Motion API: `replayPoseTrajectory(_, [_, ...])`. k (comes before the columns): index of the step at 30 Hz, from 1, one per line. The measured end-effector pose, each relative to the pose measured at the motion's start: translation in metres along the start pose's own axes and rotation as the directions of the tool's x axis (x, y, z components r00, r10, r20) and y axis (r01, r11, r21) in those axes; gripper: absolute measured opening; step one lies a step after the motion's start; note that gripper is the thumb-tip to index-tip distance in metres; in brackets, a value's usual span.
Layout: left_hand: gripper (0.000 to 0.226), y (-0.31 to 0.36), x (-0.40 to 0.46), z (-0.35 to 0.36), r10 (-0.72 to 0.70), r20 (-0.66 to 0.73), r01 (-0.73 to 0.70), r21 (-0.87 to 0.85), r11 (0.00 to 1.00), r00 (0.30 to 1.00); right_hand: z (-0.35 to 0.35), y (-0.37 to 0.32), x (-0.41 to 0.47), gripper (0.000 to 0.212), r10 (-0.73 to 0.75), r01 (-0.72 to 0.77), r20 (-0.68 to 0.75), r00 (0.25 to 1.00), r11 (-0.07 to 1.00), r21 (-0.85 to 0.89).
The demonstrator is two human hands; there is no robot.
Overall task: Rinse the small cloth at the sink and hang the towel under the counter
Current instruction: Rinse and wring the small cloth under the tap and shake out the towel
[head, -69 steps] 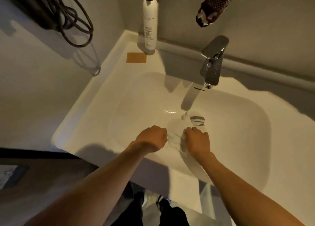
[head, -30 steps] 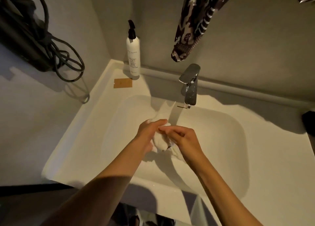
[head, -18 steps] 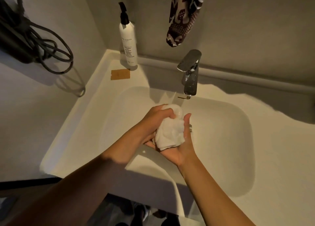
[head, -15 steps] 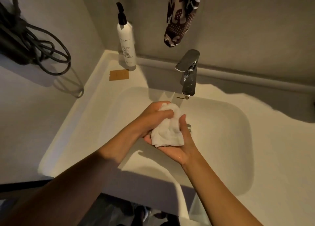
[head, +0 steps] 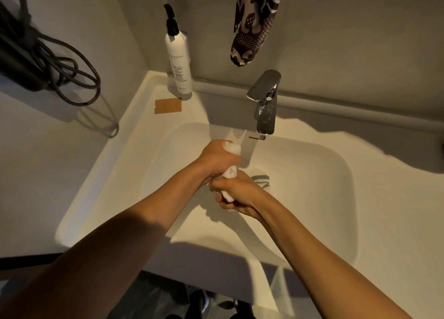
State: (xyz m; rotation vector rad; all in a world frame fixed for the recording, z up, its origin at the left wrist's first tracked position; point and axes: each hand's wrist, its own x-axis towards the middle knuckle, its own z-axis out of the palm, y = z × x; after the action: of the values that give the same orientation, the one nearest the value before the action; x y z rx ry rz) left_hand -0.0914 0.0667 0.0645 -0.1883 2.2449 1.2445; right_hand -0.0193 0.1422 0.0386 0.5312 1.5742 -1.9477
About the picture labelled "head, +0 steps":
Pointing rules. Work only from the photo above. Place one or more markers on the white wash basin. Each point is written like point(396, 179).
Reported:
point(222, 176)

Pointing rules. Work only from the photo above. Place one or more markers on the sink drain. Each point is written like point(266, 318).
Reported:
point(260, 180)

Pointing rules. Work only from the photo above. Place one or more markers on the person's right fingers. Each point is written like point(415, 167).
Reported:
point(219, 190)

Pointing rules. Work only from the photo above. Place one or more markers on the white wet cloth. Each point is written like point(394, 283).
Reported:
point(230, 171)

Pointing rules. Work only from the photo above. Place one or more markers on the brown patterned hanging cloth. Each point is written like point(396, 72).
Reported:
point(253, 23)

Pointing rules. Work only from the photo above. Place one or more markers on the black hair dryer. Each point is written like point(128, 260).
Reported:
point(15, 56)

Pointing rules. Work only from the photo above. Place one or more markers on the person's right forearm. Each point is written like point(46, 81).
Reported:
point(329, 259)

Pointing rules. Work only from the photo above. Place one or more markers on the person's left fingers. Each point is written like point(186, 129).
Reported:
point(231, 160)

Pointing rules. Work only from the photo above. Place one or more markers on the person's right hand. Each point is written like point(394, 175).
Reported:
point(239, 194)

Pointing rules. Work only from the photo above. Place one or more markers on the chrome sink faucet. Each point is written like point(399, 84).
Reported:
point(265, 100)

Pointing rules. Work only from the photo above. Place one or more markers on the white pump soap bottle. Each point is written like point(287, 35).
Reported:
point(178, 63)

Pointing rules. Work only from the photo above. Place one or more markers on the small brown paper card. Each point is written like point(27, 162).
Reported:
point(168, 106)

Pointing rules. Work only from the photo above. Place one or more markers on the person's left forearm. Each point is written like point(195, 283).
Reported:
point(104, 246)

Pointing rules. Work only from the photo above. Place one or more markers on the person's left hand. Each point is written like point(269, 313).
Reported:
point(214, 158)

